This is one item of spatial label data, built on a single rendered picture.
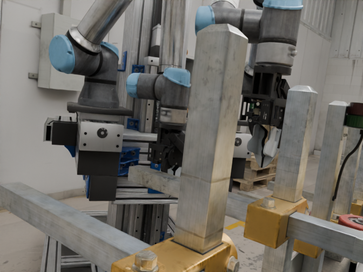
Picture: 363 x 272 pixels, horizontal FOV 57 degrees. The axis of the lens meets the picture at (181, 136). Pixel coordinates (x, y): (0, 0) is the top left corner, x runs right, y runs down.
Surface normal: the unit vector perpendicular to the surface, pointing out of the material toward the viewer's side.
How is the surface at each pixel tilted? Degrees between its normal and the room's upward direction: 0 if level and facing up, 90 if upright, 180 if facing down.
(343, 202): 90
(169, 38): 89
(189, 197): 90
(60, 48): 96
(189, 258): 0
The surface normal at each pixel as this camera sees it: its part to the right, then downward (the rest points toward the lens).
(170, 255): 0.11, -0.99
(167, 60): -0.15, 0.09
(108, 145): 0.33, 0.15
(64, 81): 0.75, 0.16
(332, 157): -0.61, 0.03
